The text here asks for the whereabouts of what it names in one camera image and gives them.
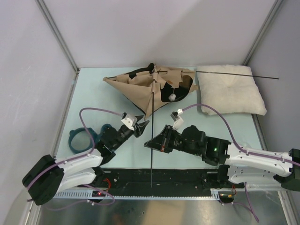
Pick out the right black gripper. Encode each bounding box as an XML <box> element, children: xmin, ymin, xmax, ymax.
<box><xmin>145</xmin><ymin>124</ymin><xmax>201</xmax><ymax>156</ymax></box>

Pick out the black tent pole front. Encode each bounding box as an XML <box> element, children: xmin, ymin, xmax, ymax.
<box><xmin>150</xmin><ymin>70</ymin><xmax>155</xmax><ymax>188</ymax></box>

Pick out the beige fabric pet tent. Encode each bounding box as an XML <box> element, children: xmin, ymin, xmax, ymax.
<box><xmin>103</xmin><ymin>63</ymin><xmax>198</xmax><ymax>118</ymax></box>

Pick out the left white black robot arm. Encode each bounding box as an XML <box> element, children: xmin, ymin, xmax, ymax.
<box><xmin>22</xmin><ymin>115</ymin><xmax>149</xmax><ymax>205</ymax></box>

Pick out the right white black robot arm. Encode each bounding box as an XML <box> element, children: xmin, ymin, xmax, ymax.
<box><xmin>144</xmin><ymin>125</ymin><xmax>300</xmax><ymax>191</ymax></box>

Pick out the white pompom toy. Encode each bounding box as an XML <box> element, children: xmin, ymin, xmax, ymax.
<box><xmin>168</xmin><ymin>93</ymin><xmax>176</xmax><ymax>101</ymax></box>

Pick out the teal double bowl stand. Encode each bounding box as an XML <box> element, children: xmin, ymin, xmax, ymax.
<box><xmin>68</xmin><ymin>124</ymin><xmax>112</xmax><ymax>154</ymax></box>

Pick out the cream fluffy cushion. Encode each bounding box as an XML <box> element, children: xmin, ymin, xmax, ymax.
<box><xmin>196</xmin><ymin>65</ymin><xmax>267</xmax><ymax>116</ymax></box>

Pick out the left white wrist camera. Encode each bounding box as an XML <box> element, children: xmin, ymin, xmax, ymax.
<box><xmin>121</xmin><ymin>113</ymin><xmax>136</xmax><ymax>131</ymax></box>

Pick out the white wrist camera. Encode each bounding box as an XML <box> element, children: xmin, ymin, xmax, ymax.
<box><xmin>121</xmin><ymin>113</ymin><xmax>136</xmax><ymax>131</ymax></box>
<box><xmin>170</xmin><ymin>109</ymin><xmax>184</xmax><ymax>130</ymax></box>

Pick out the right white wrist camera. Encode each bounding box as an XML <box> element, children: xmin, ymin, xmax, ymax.
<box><xmin>170</xmin><ymin>109</ymin><xmax>184</xmax><ymax>130</ymax></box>

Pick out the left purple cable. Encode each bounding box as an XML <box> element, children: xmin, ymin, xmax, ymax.
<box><xmin>26</xmin><ymin>107</ymin><xmax>125</xmax><ymax>203</ymax></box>

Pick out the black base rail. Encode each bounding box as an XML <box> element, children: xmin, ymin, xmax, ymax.
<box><xmin>89</xmin><ymin>166</ymin><xmax>244</xmax><ymax>196</ymax></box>

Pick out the white slotted cable duct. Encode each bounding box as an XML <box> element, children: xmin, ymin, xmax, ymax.
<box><xmin>53</xmin><ymin>188</ymin><xmax>220</xmax><ymax>200</ymax></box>

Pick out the left aluminium frame post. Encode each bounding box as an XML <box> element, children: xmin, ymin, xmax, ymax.
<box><xmin>34</xmin><ymin>0</ymin><xmax>80</xmax><ymax>73</ymax></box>

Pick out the aluminium frame post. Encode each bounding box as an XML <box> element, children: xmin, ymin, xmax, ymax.
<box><xmin>242</xmin><ymin>0</ymin><xmax>285</xmax><ymax>66</ymax></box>
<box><xmin>34</xmin><ymin>0</ymin><xmax>80</xmax><ymax>73</ymax></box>

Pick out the right aluminium frame post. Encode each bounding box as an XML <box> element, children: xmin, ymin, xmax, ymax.
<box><xmin>242</xmin><ymin>0</ymin><xmax>285</xmax><ymax>66</ymax></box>

